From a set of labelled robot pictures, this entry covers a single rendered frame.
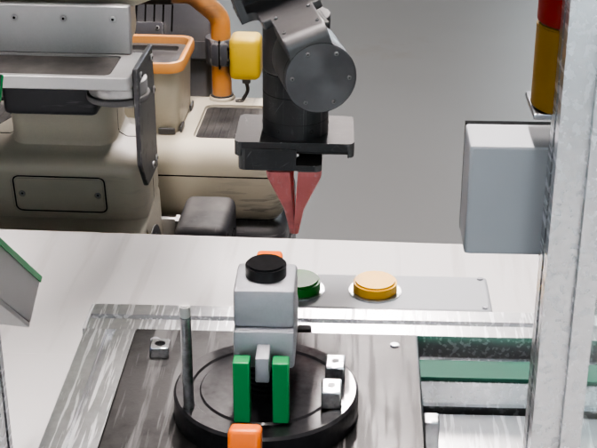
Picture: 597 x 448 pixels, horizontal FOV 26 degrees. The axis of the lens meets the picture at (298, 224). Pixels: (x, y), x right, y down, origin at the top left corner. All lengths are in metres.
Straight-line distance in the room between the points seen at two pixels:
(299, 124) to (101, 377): 0.27
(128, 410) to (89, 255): 0.52
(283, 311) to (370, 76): 3.91
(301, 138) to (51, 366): 0.36
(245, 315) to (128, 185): 0.77
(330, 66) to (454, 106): 3.53
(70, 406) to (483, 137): 0.43
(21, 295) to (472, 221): 0.43
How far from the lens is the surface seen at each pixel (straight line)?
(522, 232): 0.78
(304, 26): 1.01
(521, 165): 0.76
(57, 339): 1.33
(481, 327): 1.14
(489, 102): 4.59
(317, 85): 1.01
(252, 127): 1.13
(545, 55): 0.74
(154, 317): 1.15
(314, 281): 1.18
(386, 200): 3.76
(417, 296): 1.18
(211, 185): 1.94
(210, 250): 1.50
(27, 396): 1.24
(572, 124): 0.72
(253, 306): 0.92
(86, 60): 1.59
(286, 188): 1.12
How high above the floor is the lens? 1.51
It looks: 25 degrees down
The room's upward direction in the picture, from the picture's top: straight up
